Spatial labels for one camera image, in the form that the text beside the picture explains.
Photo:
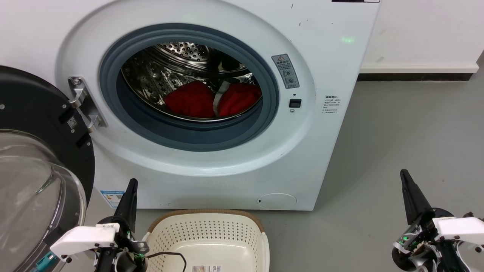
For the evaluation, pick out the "white QR code sticker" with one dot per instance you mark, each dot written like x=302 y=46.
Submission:
x=72 y=122

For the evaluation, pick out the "grey warning label sticker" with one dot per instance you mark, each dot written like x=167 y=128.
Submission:
x=285 y=71

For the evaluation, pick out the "black-rimmed glass washer door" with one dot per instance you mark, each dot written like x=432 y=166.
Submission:
x=34 y=102

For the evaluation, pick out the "grey rubber door gasket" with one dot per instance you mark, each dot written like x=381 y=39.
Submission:
x=189 y=139

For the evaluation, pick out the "round white filter cover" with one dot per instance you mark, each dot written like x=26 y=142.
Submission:
x=277 y=201

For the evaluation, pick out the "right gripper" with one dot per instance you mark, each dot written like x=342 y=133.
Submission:
x=459 y=228

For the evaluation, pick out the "black wall baseboard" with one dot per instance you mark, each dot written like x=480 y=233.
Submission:
x=416 y=77

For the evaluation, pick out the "blue energy label sticker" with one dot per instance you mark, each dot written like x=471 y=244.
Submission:
x=112 y=198

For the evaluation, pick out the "red garment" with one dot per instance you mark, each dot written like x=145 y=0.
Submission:
x=189 y=100

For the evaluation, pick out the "black door latch socket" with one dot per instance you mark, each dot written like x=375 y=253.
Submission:
x=295 y=103

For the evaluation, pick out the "stainless steel washing machine drum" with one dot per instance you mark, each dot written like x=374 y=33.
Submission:
x=151 y=75

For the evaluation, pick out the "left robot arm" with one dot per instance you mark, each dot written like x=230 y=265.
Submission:
x=130 y=263

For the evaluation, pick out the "white front-load washing machine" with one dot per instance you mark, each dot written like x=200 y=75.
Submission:
x=321 y=151

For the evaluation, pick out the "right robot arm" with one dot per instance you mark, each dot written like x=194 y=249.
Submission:
x=402 y=260

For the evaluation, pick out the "white text instruction sticker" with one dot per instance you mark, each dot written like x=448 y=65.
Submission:
x=331 y=104

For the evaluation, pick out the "silver metal door hinge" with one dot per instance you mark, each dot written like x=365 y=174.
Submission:
x=86 y=105

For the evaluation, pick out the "cream perforated laundry basket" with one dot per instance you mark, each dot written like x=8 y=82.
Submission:
x=208 y=234

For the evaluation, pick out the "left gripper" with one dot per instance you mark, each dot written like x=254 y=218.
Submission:
x=85 y=238

